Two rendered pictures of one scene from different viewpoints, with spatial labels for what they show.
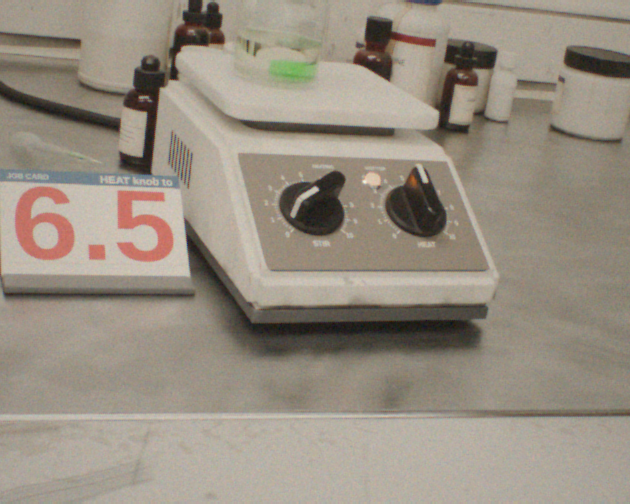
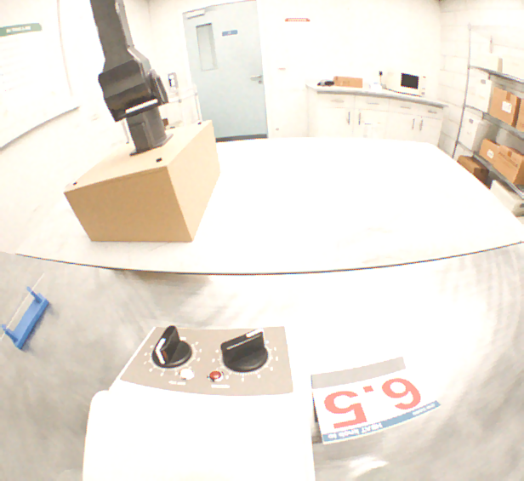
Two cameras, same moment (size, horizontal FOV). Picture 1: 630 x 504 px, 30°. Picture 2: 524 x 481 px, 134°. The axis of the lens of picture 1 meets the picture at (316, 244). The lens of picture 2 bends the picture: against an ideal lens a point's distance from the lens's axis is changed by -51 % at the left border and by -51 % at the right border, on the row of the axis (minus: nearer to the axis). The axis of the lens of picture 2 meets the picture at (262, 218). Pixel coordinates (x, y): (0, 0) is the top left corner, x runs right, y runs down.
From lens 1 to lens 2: 57 cm
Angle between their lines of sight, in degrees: 118
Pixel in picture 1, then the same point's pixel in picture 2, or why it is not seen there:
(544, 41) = not seen: outside the picture
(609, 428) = (180, 264)
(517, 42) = not seen: outside the picture
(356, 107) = (162, 414)
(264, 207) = (279, 355)
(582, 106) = not seen: outside the picture
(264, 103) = (264, 415)
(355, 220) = (217, 351)
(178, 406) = (327, 276)
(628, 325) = (106, 328)
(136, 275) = (343, 385)
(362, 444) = (269, 258)
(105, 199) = (373, 414)
